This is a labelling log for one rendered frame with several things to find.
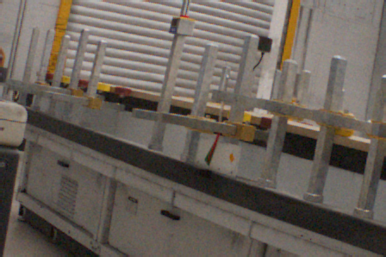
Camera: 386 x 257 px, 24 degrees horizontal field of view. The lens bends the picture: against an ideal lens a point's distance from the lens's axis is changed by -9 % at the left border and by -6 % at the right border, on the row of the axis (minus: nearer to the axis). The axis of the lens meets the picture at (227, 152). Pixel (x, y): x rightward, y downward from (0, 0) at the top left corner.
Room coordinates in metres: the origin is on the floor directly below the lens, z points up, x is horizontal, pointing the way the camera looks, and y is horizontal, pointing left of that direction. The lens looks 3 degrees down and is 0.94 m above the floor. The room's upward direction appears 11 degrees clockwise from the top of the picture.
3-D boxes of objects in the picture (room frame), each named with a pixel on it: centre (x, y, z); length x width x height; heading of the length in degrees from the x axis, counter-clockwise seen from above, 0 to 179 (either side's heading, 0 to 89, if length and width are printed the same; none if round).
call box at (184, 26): (3.70, 0.27, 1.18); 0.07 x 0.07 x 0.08; 32
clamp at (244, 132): (3.25, -0.02, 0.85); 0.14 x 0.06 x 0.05; 32
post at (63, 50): (4.75, 0.93, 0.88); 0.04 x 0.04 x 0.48; 32
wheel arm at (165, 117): (3.19, 0.04, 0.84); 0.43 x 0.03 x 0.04; 122
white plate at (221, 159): (3.28, 0.03, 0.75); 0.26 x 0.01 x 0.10; 32
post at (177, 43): (3.70, 0.27, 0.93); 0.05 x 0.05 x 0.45; 32
